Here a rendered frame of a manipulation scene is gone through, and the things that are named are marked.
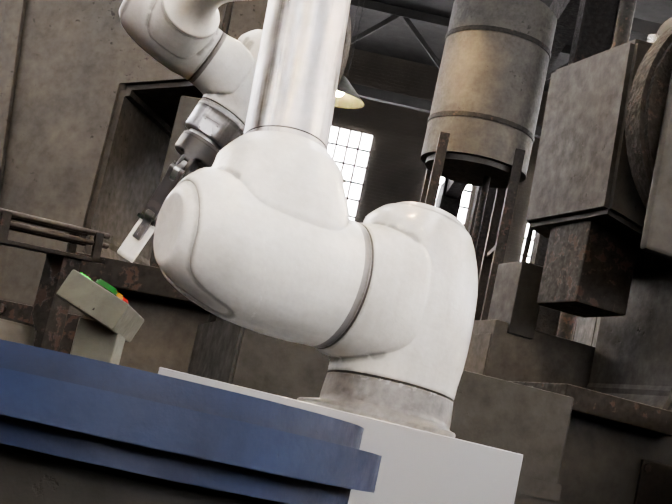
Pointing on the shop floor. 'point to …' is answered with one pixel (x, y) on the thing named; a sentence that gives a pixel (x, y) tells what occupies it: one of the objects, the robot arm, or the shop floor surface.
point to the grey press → (607, 265)
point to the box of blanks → (281, 357)
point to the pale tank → (488, 113)
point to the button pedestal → (89, 293)
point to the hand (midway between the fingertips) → (136, 240)
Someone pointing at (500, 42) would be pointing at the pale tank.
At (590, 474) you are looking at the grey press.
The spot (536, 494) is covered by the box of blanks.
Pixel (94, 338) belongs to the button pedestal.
